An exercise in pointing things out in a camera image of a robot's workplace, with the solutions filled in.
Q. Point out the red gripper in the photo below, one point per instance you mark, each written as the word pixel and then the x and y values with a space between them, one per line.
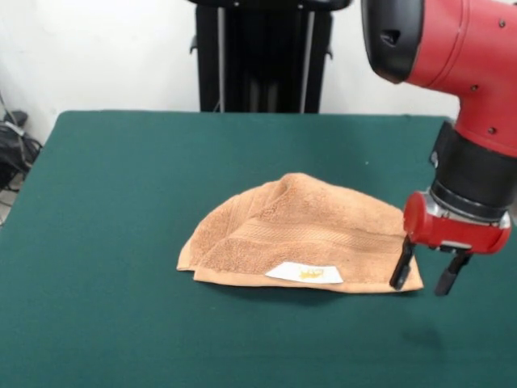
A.
pixel 448 234

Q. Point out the tan terry towel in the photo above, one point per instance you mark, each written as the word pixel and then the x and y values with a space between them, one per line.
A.
pixel 315 226

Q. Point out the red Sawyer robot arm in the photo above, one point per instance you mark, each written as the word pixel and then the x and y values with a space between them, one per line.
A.
pixel 464 52

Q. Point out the dark green table cloth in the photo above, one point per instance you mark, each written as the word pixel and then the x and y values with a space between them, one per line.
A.
pixel 121 242

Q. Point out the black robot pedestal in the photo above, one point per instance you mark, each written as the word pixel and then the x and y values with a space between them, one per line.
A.
pixel 262 60

